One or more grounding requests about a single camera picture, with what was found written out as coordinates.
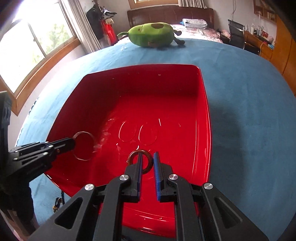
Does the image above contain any silver bangle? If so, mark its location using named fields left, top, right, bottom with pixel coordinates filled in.
left=73, top=131, right=95, bottom=161

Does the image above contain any blue bed cover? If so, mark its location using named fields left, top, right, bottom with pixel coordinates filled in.
left=16, top=39, right=295, bottom=240

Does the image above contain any red tin box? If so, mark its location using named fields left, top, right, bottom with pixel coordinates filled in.
left=47, top=64, right=211, bottom=238

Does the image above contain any wooden framed side window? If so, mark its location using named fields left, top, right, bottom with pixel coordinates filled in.
left=1, top=1, right=80, bottom=115

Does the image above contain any side window curtain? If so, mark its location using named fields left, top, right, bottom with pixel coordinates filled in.
left=61, top=0, right=101, bottom=54

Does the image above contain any coat rack with clothes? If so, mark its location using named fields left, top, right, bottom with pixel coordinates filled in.
left=86, top=1, right=118, bottom=48

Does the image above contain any green avocado plush toy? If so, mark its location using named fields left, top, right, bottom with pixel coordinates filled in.
left=117, top=22, right=185, bottom=48

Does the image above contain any wooden framed back window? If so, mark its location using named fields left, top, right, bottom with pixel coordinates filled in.
left=128, top=0, right=179, bottom=9

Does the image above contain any wooden desk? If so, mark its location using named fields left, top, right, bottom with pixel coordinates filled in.
left=244, top=31, right=273, bottom=61

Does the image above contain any wooden wardrobe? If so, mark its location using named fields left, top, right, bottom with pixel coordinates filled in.
left=270, top=16, right=295, bottom=95

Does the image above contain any black desk chair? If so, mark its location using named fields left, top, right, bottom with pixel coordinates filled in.
left=228, top=20, right=245, bottom=49

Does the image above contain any folded patterned blanket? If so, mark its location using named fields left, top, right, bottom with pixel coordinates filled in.
left=182, top=19, right=208, bottom=29

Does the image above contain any wooden headboard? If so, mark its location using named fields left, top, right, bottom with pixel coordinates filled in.
left=127, top=5, right=214, bottom=29

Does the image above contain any striped back curtain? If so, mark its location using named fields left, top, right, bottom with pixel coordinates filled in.
left=178, top=0, right=207, bottom=9

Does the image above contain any black bead necklace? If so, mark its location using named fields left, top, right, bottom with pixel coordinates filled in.
left=52, top=191, right=66, bottom=214

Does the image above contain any wall shelf with books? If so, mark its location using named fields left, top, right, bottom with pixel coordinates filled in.
left=253, top=0, right=276, bottom=23

